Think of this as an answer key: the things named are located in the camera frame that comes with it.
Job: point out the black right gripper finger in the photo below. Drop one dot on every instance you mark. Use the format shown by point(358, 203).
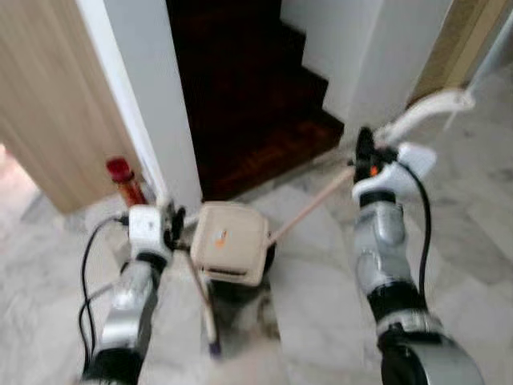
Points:
point(365, 144)

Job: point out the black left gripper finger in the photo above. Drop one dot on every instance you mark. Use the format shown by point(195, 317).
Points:
point(175, 219)

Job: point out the wooden broom purple bristles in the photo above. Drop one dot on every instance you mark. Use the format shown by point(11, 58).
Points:
point(204, 309)

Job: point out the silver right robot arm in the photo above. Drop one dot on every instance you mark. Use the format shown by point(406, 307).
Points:
point(381, 249)

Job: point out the red tin with red cap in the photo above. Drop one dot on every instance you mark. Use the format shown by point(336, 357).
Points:
point(124, 180)

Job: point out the black plastic bucket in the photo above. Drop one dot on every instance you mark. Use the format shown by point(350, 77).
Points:
point(232, 293)

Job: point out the dark wooden staircase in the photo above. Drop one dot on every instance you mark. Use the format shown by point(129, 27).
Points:
point(240, 96)

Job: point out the beige louvred door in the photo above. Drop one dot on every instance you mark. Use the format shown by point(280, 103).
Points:
point(461, 40)

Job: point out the light wooden door panel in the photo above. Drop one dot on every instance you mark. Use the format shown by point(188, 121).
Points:
point(48, 96)

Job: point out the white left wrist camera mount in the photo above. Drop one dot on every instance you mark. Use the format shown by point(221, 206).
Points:
point(147, 228)

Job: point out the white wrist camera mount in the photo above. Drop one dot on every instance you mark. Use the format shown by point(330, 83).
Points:
point(413, 164)
point(147, 228)

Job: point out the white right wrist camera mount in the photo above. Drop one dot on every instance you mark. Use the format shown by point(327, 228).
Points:
point(413, 164)

